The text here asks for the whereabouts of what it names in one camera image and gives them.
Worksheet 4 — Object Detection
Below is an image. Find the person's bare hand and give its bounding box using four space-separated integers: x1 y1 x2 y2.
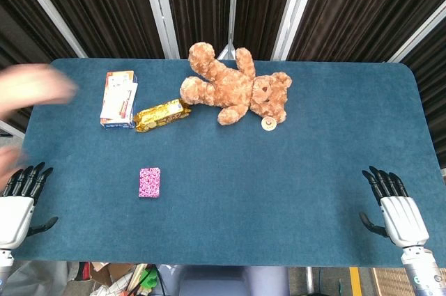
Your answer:
0 145 29 187
0 63 79 120

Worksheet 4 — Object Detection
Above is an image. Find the gold biscuit pack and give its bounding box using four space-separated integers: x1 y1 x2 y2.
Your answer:
133 98 193 134

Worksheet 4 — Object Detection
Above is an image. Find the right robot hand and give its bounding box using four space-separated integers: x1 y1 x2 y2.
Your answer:
358 165 431 249

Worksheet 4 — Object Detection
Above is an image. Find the thin white frame post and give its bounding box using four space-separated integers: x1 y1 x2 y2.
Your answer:
217 0 242 61

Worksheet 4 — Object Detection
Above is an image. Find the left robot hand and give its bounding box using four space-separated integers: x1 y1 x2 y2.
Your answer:
0 162 59 250

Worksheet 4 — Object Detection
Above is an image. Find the dark brown curtain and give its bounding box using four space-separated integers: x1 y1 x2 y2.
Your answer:
0 0 446 168

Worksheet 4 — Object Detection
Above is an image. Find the brown cardboard box with clutter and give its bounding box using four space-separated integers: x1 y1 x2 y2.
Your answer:
89 261 149 296

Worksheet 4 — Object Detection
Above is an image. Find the green plastic item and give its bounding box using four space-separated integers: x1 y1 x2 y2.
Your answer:
140 265 158 290

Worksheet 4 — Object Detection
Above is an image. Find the white blue orange box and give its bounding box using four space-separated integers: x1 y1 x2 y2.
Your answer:
99 70 139 131

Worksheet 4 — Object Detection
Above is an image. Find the brown teddy bear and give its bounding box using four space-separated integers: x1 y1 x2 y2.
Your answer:
179 42 293 127

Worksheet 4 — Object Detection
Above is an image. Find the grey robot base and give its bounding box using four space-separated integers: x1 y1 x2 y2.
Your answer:
155 263 291 296

